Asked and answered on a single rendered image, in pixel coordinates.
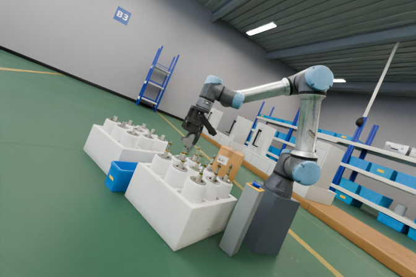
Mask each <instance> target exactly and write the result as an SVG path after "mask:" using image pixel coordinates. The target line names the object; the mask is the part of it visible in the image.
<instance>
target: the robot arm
mask: <svg viewBox="0 0 416 277"><path fill-rule="evenodd" d="M222 83H223V81H222V79H220V78H218V77H216V76H213V75H209V76H208V77H207V79H206V81H205V83H204V86H203V88H202V90H201V93H200V95H199V97H198V99H197V101H196V106H194V105H191V107H190V109H189V111H188V114H187V116H186V117H185V119H184V121H183V123H182V128H183V129H184V130H187V131H188V132H189V133H188V134H187V136H184V137H181V141H182V142H183V143H184V144H185V145H186V146H187V148H186V150H187V153H189V152H190V151H191V150H192V149H193V147H194V146H195V144H196V143H197V141H198V140H199V137H200V135H201V133H202V130H203V128H204V126H205V128H206V129H207V130H208V133H209V134H210V135H212V136H215V135H216V134H217V133H216V131H215V128H213V127H212V125H211V124H210V122H209V121H208V120H207V118H206V117H205V115H204V113H206V114H209V111H210V110H211V109H212V106H213V104H214V101H215V100H217V101H219V102H220V104H221V105H222V106H223V107H225V108H229V107H232V108H235V109H240V108H241V105H242V104H244V103H249V102H252V101H258V100H263V99H266V98H272V97H275V96H280V95H285V96H290V95H298V96H299V97H300V98H301V103H300V112H299V118H298V127H297V136H296V141H295V149H294V150H289V149H283V150H282V152H281V153H280V156H279V159H278V160H277V163H276V165H275V168H274V170H273V172H272V174H271V175H270V176H269V177H268V178H267V180H265V181H264V186H265V187H266V188H268V189H269V190H271V191H272V192H274V193H276V194H277V195H280V196H282V197H285V198H289V199H291V197H292V192H293V183H294V181H295V182H296V183H299V184H301V185H305V186H309V185H313V184H314V183H316V182H318V180H319V178H320V177H321V168H320V167H319V165H318V164H317V162H318V156H317V155H316V154H315V147H316V138H317V133H318V124H319V115H320V110H321V102H322V100H323V99H325V97H326V93H327V90H328V89H330V87H332V84H333V83H334V76H333V73H332V72H331V71H330V70H329V68H327V67H326V66H321V65H318V66H312V67H310V68H308V69H306V70H303V71H301V72H299V73H297V74H295V75H293V76H290V77H286V78H283V79H282V80H281V81H278V82H273V83H268V84H264V85H259V86H255V87H250V88H245V89H242V90H237V91H234V90H232V89H230V88H228V87H225V86H223V85H222ZM199 112H200V114H199Z"/></svg>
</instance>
